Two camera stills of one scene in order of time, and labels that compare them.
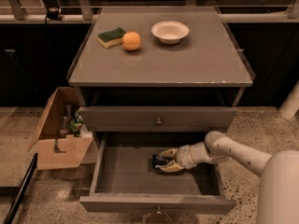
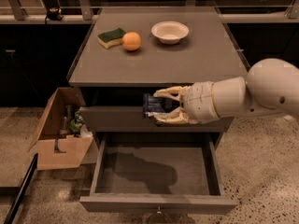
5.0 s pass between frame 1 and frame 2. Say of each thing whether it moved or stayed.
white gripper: moved
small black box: moved
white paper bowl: stayed
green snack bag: stayed
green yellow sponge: stayed
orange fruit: stayed
